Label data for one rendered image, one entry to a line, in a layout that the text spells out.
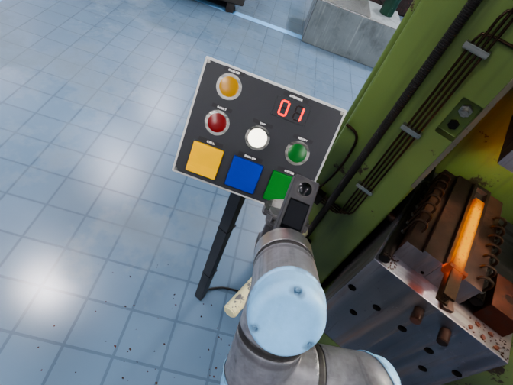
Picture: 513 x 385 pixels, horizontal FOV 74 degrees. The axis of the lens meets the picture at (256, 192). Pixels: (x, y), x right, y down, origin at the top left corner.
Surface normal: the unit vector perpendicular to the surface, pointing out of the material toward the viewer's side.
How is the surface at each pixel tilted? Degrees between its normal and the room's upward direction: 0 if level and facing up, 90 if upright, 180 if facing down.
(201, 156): 60
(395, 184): 90
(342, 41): 90
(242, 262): 0
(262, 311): 55
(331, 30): 90
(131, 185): 0
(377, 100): 90
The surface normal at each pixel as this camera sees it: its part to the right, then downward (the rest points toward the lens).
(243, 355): -0.72, 0.00
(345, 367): 0.27, -0.75
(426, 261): -0.59, 0.48
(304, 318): -0.03, 0.21
